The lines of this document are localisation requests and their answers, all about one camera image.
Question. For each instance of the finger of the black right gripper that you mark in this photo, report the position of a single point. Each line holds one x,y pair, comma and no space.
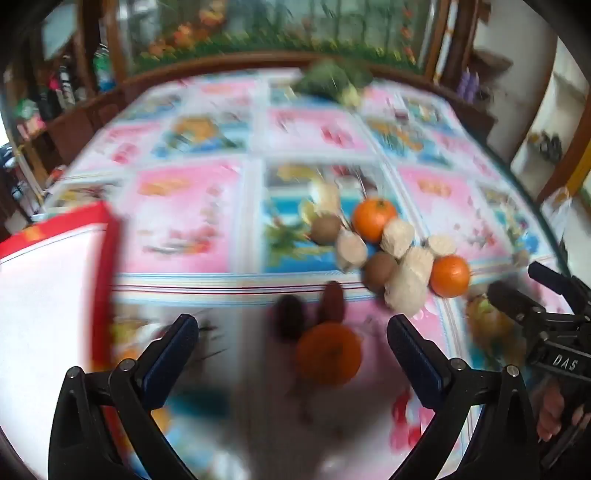
526,312
571,288

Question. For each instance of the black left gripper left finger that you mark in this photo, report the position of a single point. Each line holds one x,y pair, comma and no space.
81,445

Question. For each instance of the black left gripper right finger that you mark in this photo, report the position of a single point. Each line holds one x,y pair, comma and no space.
504,443

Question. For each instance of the orange mandarin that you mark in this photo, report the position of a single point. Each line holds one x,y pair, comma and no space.
371,216
328,355
450,276

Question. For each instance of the dark red jujube date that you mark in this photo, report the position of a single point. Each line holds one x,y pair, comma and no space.
332,305
289,321

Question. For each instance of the beige round cake piece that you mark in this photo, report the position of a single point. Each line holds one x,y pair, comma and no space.
405,293

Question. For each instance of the person's right hand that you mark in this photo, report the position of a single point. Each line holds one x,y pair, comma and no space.
548,407

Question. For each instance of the red tray with white base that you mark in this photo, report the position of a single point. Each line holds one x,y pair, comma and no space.
56,279

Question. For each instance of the purple spray bottles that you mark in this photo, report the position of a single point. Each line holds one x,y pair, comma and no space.
468,86

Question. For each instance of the colourful fruit print tablecloth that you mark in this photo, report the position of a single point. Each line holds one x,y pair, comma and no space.
211,174

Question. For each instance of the green leafy vegetable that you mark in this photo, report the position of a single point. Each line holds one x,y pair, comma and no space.
339,81

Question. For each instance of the green label plastic bottle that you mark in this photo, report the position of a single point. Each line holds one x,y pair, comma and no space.
103,69

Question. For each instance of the glass flower display cabinet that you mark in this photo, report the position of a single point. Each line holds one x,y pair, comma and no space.
145,35

